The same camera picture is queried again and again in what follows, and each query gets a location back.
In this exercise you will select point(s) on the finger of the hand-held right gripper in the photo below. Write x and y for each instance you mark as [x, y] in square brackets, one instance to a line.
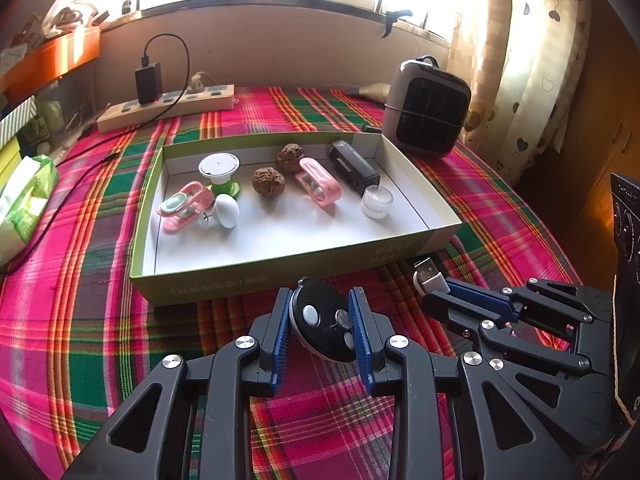
[510, 350]
[480, 297]

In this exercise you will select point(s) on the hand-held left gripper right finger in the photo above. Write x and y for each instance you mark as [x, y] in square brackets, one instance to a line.
[361, 345]

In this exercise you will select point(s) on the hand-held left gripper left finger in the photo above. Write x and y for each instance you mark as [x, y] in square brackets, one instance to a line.
[282, 345]

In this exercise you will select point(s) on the black round disc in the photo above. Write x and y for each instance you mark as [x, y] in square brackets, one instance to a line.
[325, 320]

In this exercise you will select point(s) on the white USB stick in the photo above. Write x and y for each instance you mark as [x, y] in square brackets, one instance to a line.
[430, 275]

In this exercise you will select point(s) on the green and white cardboard box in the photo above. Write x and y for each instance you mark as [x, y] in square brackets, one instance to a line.
[300, 245]

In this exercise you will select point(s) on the clear round jar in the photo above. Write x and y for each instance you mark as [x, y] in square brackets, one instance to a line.
[377, 202]

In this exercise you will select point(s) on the white egg-shaped object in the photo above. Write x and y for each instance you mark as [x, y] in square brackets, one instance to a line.
[227, 210]

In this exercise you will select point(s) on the brown walnut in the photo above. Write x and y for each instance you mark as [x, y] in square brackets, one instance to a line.
[269, 184]
[291, 159]

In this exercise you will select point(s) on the pink oval case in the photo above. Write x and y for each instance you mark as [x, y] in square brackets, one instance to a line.
[317, 182]

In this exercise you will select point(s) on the pink and green clip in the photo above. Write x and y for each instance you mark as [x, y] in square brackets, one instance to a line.
[182, 205]

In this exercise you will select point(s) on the black rectangular device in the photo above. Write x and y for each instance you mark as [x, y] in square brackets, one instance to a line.
[355, 170]

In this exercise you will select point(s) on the green stand with white top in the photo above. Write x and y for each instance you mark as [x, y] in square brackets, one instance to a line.
[219, 167]

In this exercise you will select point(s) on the wooden cabinet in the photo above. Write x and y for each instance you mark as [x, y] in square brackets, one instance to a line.
[590, 170]

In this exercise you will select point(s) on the grey space heater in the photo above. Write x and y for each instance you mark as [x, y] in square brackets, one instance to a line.
[427, 110]

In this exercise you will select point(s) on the plaid cloth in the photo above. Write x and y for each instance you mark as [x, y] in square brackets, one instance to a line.
[75, 320]

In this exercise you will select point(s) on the beige pouch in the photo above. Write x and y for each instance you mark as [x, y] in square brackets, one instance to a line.
[372, 91]

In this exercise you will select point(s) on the heart print curtain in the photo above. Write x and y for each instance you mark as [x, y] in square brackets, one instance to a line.
[525, 60]

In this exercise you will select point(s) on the beige power strip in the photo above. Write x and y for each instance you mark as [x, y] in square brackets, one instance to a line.
[165, 107]

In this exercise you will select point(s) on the white plug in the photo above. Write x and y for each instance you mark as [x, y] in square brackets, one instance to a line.
[199, 82]

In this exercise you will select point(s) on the black window hook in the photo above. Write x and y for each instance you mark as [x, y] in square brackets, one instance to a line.
[395, 17]

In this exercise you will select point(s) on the green tissue pack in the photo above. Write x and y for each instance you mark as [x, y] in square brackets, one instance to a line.
[25, 205]

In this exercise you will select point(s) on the pale green bottle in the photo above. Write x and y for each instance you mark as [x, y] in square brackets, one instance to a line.
[51, 117]

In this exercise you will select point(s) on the striped box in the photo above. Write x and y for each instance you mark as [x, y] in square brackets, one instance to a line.
[17, 120]

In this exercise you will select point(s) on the orange shelf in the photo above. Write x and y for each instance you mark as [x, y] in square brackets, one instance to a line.
[50, 57]

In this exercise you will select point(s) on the crumpled white bag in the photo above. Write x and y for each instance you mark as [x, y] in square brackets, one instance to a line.
[72, 10]

